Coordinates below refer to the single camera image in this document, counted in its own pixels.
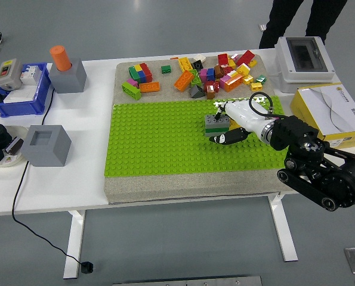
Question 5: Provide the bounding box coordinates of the black power cord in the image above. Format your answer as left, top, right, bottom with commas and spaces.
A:
12, 87, 86, 266

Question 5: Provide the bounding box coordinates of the white plate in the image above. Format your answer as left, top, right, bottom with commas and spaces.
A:
0, 125, 30, 168

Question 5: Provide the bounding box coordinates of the lime green narrow brick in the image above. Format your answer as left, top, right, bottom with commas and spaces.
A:
190, 69, 203, 87

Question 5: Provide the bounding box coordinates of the grey-brown mat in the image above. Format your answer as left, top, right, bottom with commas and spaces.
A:
104, 55, 301, 206

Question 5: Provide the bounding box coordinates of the white table leg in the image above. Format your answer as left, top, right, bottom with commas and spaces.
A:
63, 209, 86, 279
267, 192, 299, 263

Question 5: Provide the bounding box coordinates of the yellow and white brick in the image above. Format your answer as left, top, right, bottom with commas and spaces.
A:
236, 63, 252, 76

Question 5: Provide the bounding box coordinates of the dark grey wedge brick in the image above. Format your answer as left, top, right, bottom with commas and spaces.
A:
189, 84, 205, 100

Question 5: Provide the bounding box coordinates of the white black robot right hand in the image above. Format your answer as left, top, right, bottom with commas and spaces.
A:
208, 100, 271, 146

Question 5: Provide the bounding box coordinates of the orange six-stud brick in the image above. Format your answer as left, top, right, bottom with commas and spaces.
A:
138, 81, 161, 94

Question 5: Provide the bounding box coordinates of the grey cube holder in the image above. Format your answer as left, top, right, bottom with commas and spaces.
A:
48, 57, 87, 94

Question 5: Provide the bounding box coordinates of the orange cylinder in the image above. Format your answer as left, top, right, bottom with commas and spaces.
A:
50, 45, 73, 72

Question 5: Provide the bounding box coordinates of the grey cube square recess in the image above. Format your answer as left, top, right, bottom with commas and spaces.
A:
21, 125, 72, 167

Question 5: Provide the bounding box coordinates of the lime green long brick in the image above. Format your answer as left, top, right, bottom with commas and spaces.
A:
121, 81, 143, 101

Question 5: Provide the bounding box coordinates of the grey switch box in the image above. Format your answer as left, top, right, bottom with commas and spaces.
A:
0, 58, 24, 91

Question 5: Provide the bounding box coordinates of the white electrical enclosure box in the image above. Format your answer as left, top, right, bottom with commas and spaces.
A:
275, 36, 337, 85

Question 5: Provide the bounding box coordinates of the red long brick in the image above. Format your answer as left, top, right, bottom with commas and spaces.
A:
236, 49, 256, 67

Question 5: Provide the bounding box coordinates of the long metal floor plate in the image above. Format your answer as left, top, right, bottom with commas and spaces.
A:
111, 275, 263, 286

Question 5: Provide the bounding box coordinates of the white flat box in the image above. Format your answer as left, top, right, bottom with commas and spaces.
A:
3, 86, 36, 104

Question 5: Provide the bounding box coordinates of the grey toy brick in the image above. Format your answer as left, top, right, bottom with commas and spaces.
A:
204, 113, 231, 130

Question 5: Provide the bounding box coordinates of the white circuit breaker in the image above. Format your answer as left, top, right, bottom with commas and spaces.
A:
20, 64, 42, 86

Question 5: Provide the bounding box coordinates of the person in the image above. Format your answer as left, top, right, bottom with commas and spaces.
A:
258, 0, 348, 50

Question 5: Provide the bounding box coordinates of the brown and white block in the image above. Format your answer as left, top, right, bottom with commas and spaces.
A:
5, 136, 24, 156

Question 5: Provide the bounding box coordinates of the orange eight-stud brick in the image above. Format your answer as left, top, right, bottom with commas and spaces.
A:
174, 70, 196, 92

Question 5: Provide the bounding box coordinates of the shiny red brick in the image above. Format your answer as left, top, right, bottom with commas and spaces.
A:
203, 80, 221, 95

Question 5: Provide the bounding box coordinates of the yellow and white carton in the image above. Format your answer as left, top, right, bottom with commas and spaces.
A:
290, 82, 355, 150

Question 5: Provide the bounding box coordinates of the orange yellow long brick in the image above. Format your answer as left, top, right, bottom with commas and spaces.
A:
224, 72, 245, 93

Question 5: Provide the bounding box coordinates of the multicoloured assembled brick block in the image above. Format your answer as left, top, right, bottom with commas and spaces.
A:
128, 63, 153, 85

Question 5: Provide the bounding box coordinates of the blue plastic bin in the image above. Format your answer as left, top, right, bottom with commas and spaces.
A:
0, 61, 53, 118

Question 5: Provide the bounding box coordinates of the green studded baseplate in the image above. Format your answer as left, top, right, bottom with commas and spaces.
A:
103, 95, 292, 178

